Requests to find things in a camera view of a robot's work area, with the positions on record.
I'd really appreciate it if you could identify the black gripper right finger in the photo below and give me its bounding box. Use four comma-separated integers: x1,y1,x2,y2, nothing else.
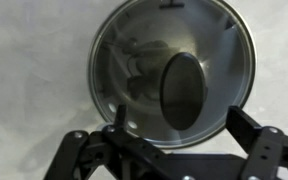
225,105,288,180

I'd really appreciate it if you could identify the glass pot lid black knob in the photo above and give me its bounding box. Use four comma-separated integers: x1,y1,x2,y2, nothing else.
87,0,257,150

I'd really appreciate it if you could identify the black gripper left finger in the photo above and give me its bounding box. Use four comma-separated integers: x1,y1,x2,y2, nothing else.
43,104,173,180

